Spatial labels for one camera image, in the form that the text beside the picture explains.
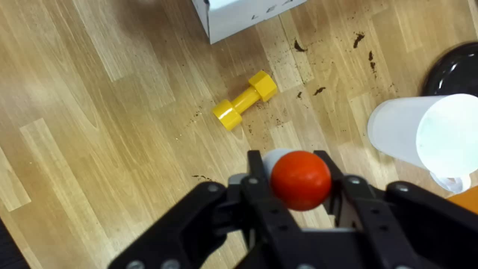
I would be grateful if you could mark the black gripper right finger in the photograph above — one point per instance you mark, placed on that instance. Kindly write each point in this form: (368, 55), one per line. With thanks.
(401, 226)

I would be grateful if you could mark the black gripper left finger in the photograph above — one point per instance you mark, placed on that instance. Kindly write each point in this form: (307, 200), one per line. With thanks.
(202, 220)

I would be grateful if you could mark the white orange-capped seasoning bottle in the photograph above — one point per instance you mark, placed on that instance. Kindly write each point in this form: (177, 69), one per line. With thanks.
(299, 178)

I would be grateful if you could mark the white plastic pitcher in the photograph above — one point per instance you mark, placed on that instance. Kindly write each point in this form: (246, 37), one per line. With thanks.
(438, 133)

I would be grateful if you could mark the yellow toy dumbbell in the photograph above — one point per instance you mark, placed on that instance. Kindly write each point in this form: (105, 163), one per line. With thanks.
(261, 88)

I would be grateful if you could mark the black round lid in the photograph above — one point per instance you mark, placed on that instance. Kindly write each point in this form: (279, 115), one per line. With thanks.
(456, 72)

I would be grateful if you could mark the white cardboard box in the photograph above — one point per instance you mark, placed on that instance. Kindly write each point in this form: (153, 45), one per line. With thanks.
(225, 18)

